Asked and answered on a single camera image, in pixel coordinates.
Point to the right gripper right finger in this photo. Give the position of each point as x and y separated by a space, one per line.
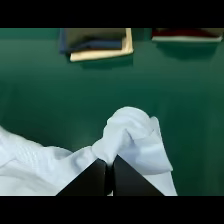
131 181

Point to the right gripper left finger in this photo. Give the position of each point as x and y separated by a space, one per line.
88 182

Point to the white shirt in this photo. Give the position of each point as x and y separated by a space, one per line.
133 133

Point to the dark blue garment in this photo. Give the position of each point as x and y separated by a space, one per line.
96 45

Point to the olive green garment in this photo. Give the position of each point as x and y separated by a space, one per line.
95 36

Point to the white garment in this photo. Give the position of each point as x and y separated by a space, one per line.
186 39

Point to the dark red garment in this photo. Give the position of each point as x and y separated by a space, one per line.
183 32

